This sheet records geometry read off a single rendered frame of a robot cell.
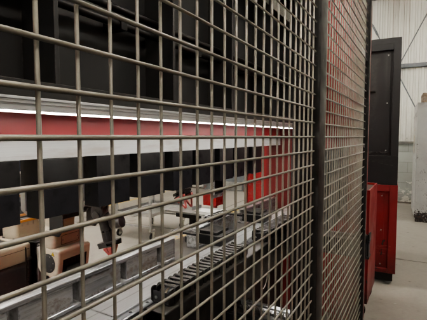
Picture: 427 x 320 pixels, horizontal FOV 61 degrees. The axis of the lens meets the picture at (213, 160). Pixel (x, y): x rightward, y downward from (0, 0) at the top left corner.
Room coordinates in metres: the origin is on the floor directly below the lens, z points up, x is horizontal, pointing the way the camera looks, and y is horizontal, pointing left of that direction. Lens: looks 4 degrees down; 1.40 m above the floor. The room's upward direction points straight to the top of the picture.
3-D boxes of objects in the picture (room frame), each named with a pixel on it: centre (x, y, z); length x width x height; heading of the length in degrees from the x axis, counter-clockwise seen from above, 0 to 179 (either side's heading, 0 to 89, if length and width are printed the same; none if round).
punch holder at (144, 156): (1.39, 0.27, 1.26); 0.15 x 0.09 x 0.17; 150
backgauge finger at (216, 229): (1.45, 0.06, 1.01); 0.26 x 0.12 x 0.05; 60
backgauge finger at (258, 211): (1.81, -0.15, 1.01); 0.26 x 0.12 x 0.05; 60
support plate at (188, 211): (1.96, 0.11, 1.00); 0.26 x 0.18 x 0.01; 60
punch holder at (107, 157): (1.22, 0.37, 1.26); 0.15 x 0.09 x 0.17; 150
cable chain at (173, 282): (1.02, 0.02, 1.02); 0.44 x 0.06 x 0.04; 150
